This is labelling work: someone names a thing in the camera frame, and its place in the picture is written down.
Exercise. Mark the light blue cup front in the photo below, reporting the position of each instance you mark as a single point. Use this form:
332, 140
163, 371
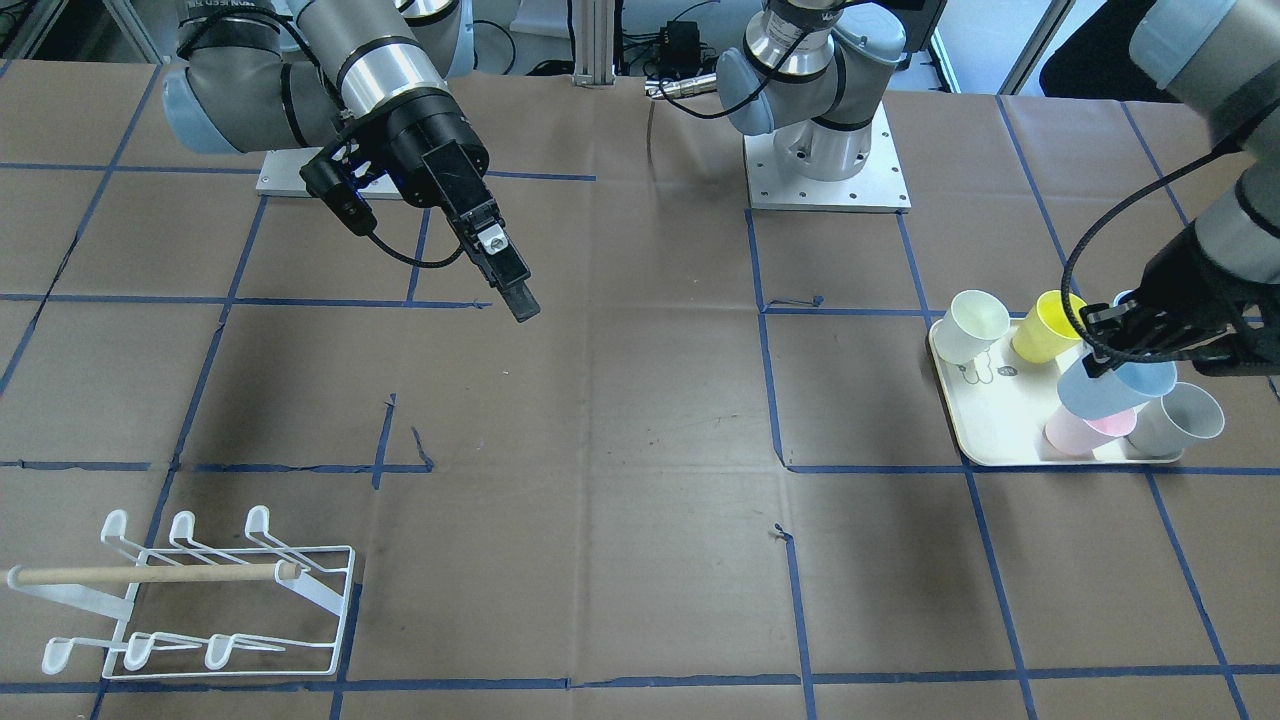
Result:
1119, 389

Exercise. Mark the cream plastic tray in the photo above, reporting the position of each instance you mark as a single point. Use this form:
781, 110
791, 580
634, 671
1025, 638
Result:
998, 405

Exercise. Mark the pink plastic cup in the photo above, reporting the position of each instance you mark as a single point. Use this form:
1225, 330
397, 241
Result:
1075, 436

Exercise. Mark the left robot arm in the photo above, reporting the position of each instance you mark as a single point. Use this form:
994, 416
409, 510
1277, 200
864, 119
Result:
829, 61

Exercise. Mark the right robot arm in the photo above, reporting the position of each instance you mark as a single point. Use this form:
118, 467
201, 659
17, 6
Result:
363, 83

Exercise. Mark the white plastic cup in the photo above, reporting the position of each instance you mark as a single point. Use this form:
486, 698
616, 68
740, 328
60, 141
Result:
974, 321

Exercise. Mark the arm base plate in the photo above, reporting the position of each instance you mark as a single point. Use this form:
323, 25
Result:
280, 177
860, 185

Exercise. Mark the white wire cup rack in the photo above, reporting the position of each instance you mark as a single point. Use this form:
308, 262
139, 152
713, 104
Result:
187, 610

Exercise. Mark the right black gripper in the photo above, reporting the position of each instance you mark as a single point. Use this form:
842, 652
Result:
432, 133

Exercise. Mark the grey plastic cup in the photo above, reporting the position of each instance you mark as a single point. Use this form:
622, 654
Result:
1185, 416

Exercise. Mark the aluminium frame post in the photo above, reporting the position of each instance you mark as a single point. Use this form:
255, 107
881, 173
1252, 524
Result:
594, 28

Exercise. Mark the yellow plastic cup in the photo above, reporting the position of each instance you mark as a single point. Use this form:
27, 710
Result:
1047, 332

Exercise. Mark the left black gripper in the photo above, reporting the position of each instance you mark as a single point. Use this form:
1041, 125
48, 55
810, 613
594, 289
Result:
1186, 278

